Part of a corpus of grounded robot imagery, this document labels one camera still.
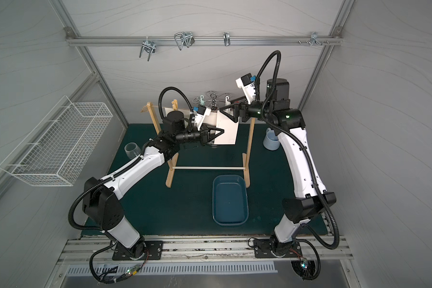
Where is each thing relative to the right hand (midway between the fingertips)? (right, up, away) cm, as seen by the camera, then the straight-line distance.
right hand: (226, 104), depth 64 cm
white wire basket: (-66, -16, +5) cm, 68 cm away
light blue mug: (+28, -14, +42) cm, 53 cm away
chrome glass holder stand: (-6, +9, +27) cm, 29 cm away
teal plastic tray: (+2, -42, +22) cm, 48 cm away
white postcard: (+2, -8, +7) cm, 11 cm away
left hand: (-3, -10, +5) cm, 11 cm away
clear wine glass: (-46, -18, +23) cm, 55 cm away
